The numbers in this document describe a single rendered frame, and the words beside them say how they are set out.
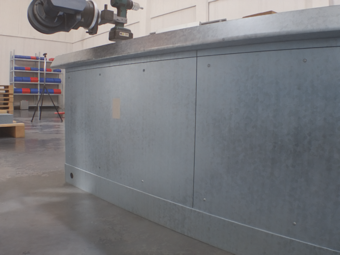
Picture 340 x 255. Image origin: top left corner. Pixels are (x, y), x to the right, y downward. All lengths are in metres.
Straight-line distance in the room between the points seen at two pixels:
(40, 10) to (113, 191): 0.83
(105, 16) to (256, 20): 0.84
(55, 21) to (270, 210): 1.13
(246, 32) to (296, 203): 0.44
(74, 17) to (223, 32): 0.76
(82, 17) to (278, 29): 0.90
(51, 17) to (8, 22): 11.00
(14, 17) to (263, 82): 11.96
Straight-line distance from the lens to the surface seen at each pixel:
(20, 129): 3.42
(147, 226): 1.05
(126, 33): 1.50
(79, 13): 1.34
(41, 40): 12.59
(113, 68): 1.18
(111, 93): 1.19
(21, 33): 12.39
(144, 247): 0.92
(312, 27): 0.67
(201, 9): 7.22
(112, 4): 1.53
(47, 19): 1.36
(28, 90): 11.70
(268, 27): 0.71
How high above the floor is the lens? 0.44
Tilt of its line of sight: 4 degrees down
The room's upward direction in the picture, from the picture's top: 1 degrees clockwise
